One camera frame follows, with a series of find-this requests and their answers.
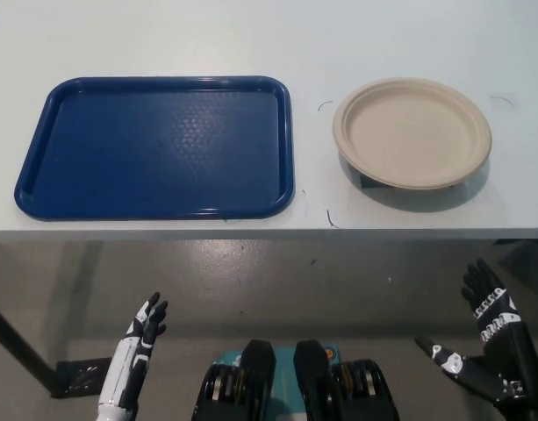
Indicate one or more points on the blue plastic tray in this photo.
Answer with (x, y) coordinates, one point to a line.
(119, 144)

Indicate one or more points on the black and white right hand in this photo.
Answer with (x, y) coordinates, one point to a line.
(501, 359)

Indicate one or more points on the black table leg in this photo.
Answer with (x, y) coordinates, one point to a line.
(23, 346)

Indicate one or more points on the beige paper plate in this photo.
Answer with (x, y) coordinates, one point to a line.
(409, 131)

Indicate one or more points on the black floor plate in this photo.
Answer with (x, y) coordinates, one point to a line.
(82, 377)

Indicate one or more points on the white and black left hand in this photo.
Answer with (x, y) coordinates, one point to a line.
(126, 364)

